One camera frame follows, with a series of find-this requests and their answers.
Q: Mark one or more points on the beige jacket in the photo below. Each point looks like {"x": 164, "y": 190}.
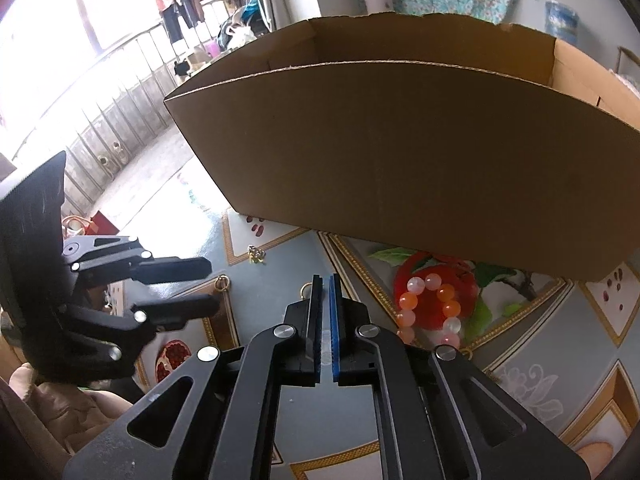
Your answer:
{"x": 44, "y": 424}

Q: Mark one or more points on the blue water bottle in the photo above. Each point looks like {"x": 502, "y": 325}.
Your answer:
{"x": 561, "y": 22}

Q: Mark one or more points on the brown cardboard box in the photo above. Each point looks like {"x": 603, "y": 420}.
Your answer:
{"x": 490, "y": 143}

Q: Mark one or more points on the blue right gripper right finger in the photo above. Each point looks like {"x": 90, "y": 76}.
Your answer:
{"x": 350, "y": 359}

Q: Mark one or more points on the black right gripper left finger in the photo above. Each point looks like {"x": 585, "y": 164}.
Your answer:
{"x": 303, "y": 350}

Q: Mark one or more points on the wooden chair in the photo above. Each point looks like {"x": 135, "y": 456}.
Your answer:
{"x": 628, "y": 65}

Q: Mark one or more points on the fruit-pattern blue tablecloth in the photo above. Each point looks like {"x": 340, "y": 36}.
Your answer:
{"x": 437, "y": 416}

